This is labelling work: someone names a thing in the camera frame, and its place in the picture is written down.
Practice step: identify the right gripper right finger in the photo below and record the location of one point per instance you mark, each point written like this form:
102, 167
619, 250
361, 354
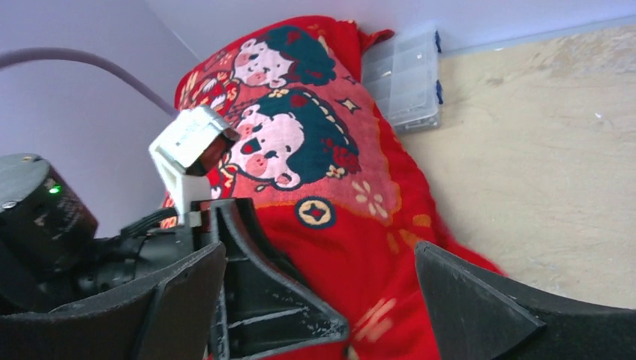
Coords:
478, 314

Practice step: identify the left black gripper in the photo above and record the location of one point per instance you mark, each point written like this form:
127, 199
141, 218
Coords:
265, 307

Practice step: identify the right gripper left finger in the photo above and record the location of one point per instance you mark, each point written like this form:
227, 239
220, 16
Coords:
164, 315

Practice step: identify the red printed pillowcase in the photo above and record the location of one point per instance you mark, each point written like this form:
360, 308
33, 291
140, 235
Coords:
332, 185

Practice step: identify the clear plastic organizer box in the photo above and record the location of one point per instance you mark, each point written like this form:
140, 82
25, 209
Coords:
402, 75

